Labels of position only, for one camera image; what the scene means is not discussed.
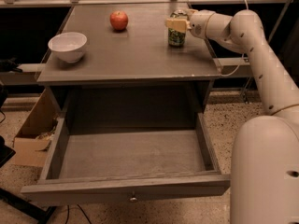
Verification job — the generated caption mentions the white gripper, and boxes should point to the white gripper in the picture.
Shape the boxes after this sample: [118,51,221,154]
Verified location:
[165,9,215,39]

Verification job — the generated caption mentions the green soda can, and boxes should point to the green soda can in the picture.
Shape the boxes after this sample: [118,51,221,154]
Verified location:
[168,9,187,47]

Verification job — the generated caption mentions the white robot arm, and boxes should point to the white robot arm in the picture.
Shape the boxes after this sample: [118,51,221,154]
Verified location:
[165,9,299,224]

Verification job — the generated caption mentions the open grey top drawer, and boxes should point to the open grey top drawer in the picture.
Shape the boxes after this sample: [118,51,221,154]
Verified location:
[21,105,230,205]

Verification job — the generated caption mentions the silver drawer knob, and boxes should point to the silver drawer knob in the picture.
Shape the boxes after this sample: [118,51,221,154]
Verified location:
[129,193,138,203]

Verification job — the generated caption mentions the red apple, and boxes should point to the red apple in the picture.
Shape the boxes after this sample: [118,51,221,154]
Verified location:
[109,10,129,31]

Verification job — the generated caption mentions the grey wooden cabinet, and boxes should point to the grey wooden cabinet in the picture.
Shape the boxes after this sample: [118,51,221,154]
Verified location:
[38,4,218,133]

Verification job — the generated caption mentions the white ceramic bowl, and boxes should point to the white ceramic bowl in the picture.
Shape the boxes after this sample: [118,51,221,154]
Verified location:
[48,32,88,63]

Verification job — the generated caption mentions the brown cardboard box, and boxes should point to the brown cardboard box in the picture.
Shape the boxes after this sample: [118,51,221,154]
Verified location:
[12,91,57,167]

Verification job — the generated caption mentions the black floor stand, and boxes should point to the black floor stand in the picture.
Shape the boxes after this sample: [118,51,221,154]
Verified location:
[0,136,56,224]

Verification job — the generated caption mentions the white cable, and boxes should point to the white cable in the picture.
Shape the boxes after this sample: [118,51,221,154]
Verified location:
[220,0,250,78]

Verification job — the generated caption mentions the black floor cables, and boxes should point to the black floor cables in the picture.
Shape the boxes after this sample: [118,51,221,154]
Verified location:
[64,204,93,224]

